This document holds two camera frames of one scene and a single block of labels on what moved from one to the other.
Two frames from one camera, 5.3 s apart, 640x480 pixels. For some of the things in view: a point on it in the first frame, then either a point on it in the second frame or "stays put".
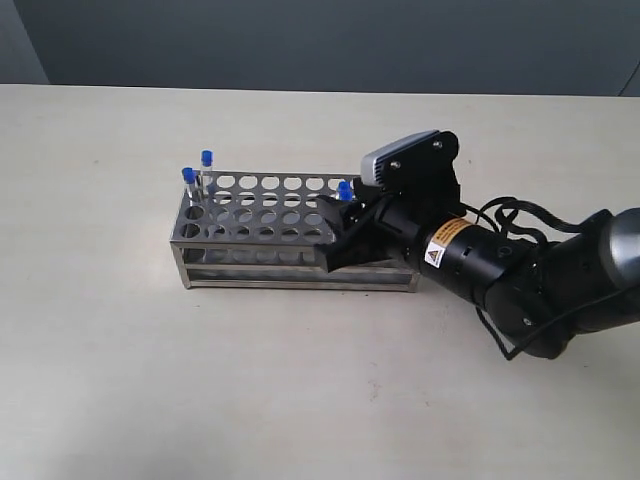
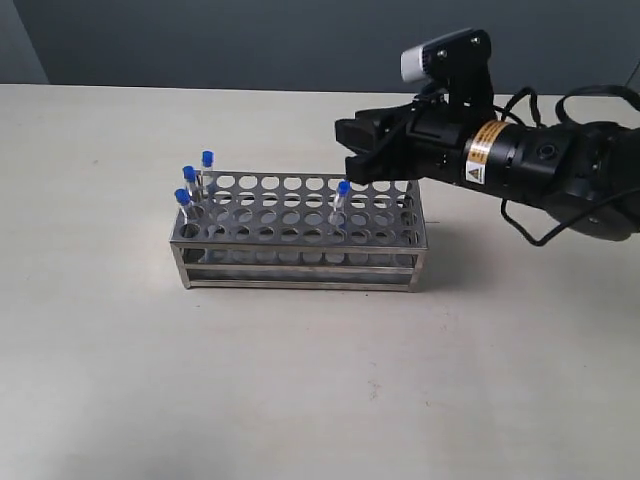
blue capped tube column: [206, 173] stays put
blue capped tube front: [188, 176] stays put
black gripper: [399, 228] -> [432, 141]
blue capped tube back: [345, 193] stays put
